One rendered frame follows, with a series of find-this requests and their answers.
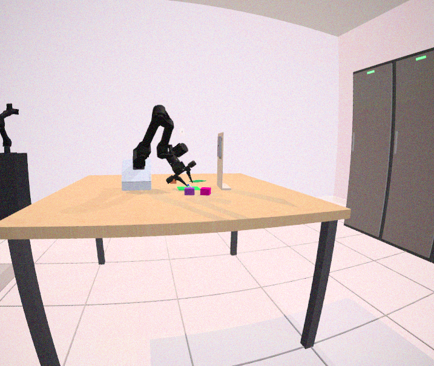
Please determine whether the purple block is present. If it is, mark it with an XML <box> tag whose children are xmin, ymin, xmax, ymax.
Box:
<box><xmin>184</xmin><ymin>187</ymin><xmax>195</xmax><ymax>195</ymax></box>

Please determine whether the magenta rectangular block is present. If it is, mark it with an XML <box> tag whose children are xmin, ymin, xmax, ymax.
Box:
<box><xmin>200</xmin><ymin>187</ymin><xmax>211</xmax><ymax>196</ymax></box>

